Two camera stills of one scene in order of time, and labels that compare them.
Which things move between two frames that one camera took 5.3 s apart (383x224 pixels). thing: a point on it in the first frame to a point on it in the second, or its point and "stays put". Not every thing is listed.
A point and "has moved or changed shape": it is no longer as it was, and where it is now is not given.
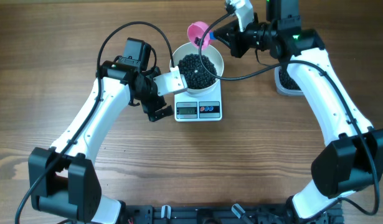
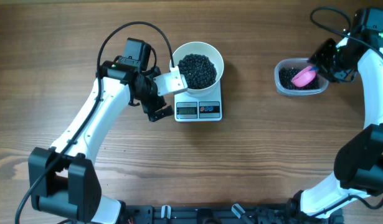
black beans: (197, 78) stays put
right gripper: (233, 40) to (319, 55)
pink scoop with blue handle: (197, 30) has moved or changed shape
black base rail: (222, 214) stays put
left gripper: (149, 107) stays put
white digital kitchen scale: (190, 108) stays put
